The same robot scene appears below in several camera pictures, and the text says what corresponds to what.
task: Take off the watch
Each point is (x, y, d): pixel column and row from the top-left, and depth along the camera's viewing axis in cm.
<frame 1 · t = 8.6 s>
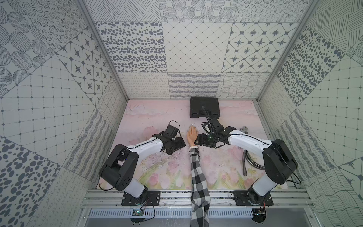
left hand: (186, 147, 88), fingers open
right hand: (199, 144, 87), fingers open
black plastic tool case: (203, 104, 117), point 4 cm above the table

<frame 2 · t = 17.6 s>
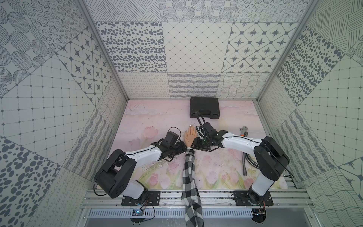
left hand: (187, 151, 87), fingers open
right hand: (194, 148, 88), fingers open
the named things where they were.

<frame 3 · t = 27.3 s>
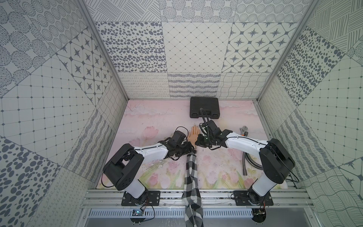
left hand: (195, 151, 86), fingers open
right hand: (195, 144, 87), fingers closed
the named things where they were.

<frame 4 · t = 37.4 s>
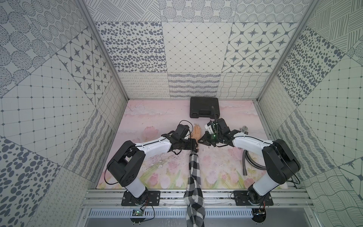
left hand: (198, 147, 86), fingers open
right hand: (198, 142, 87), fingers closed
the named things where they were.

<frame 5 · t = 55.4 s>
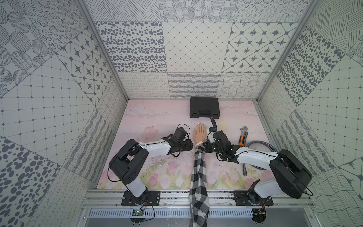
left hand: (194, 147, 89), fingers open
right hand: (204, 145, 89), fingers closed
the named things where they were.

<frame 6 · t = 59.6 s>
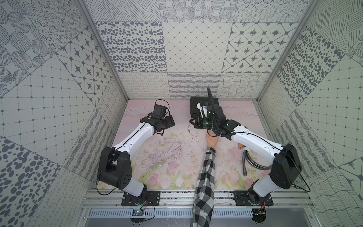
left hand: (174, 123, 87), fingers open
right hand: (189, 122, 80), fingers closed
the named things where they were.

